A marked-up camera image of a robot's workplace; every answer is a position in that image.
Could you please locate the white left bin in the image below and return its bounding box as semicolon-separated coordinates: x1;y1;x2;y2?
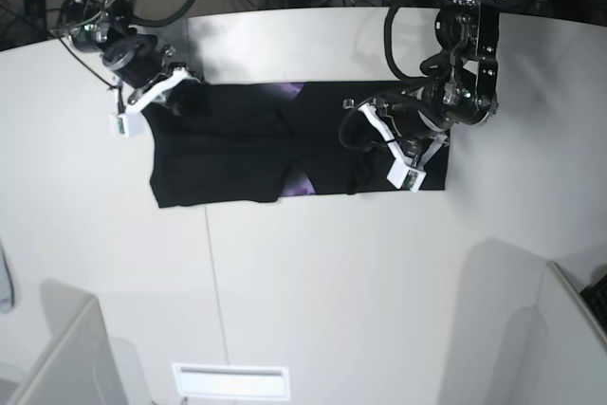
1;280;153;404

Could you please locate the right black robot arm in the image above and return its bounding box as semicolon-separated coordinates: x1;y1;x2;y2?
55;0;203;116

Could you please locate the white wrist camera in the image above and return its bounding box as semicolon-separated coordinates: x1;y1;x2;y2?
387;161;427;193
109;113;145;138

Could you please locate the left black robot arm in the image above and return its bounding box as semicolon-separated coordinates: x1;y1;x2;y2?
339;0;534;171

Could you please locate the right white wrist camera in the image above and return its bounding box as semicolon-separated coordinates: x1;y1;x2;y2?
109;113;145;138

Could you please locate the black keyboard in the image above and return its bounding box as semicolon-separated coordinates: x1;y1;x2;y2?
580;276;607;330

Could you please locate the black T-shirt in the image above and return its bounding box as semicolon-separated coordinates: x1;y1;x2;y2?
141;80;451;210

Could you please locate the grey folded cloth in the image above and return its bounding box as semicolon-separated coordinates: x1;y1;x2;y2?
0;248;15;314

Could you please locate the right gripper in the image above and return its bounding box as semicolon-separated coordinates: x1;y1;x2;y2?
102;34;202;114

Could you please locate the white bin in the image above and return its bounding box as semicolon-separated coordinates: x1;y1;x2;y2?
1;280;153;404
496;262;606;404

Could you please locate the white right bin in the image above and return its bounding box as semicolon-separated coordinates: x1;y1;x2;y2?
496;262;606;404

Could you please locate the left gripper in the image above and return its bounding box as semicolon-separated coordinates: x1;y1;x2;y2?
341;93;449;169

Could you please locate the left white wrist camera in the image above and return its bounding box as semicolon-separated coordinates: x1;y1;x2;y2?
387;161;427;193

